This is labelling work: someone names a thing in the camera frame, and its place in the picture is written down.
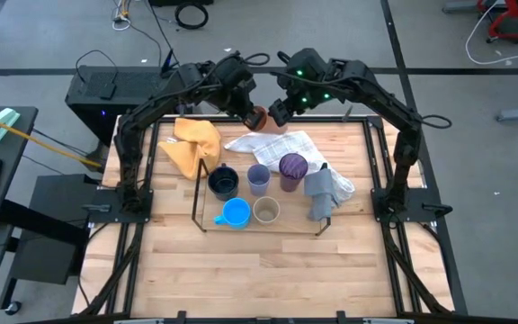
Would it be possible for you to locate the yellow cloth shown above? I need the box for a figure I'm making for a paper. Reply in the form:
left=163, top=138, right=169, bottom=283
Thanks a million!
left=158, top=117, right=222, bottom=181

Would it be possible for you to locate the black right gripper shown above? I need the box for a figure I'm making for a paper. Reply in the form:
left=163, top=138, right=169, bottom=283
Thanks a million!
left=268, top=83, right=317, bottom=128

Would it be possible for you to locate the beige plastic cup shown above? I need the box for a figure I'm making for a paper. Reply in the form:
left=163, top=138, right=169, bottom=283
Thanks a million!
left=252, top=195, right=281, bottom=226

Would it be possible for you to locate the black mug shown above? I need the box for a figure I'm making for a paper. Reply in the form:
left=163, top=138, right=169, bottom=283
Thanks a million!
left=208, top=163, right=240, bottom=202

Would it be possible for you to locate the black metal stand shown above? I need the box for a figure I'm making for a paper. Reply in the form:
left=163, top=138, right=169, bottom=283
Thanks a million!
left=0, top=173, right=92, bottom=311

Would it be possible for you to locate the blue plastic mug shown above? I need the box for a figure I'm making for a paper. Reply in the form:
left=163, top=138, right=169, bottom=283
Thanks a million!
left=213, top=197, right=252, bottom=230

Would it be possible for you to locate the black side desk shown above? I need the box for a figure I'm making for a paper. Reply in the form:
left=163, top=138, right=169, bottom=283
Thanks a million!
left=0, top=105, right=40, bottom=230

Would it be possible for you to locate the black wire rack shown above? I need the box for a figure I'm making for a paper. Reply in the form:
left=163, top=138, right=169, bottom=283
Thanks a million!
left=191, top=157, right=334, bottom=238

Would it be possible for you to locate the white floor cable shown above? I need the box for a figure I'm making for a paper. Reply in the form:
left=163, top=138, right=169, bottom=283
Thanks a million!
left=464, top=0, right=518, bottom=67

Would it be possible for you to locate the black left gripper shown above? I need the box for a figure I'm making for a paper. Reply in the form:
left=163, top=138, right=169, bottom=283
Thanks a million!
left=217, top=56, right=268, bottom=131

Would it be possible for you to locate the lavender plastic cup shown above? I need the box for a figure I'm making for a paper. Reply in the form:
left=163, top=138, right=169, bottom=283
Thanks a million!
left=246, top=163, right=272, bottom=197

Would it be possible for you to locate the purple translucent faceted cup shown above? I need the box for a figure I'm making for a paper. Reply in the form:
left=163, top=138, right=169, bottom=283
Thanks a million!
left=278, top=152, right=309, bottom=194

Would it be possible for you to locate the yellow pole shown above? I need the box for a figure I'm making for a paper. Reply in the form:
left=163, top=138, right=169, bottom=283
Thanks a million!
left=0, top=107, right=103, bottom=168

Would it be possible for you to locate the white checked cloth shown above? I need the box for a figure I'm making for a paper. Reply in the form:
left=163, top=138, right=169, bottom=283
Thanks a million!
left=224, top=130, right=355, bottom=206

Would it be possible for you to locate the grey cloth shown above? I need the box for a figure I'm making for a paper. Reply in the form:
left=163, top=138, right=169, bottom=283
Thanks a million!
left=304, top=162, right=340, bottom=222

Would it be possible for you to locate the black table rig frame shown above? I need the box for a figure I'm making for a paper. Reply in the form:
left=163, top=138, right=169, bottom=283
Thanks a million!
left=72, top=114, right=469, bottom=324

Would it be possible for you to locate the green stapler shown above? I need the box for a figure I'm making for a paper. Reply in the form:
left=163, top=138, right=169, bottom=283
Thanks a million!
left=0, top=107, right=21, bottom=143

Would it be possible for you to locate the black cable coil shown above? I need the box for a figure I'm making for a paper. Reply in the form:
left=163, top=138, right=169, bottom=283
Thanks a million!
left=174, top=2, right=210, bottom=31

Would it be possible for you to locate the black computer tower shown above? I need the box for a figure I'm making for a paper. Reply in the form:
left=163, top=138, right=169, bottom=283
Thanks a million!
left=64, top=65, right=183, bottom=148

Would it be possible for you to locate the red rolling stool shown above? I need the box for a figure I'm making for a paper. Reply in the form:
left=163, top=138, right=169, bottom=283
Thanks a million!
left=477, top=0, right=518, bottom=44

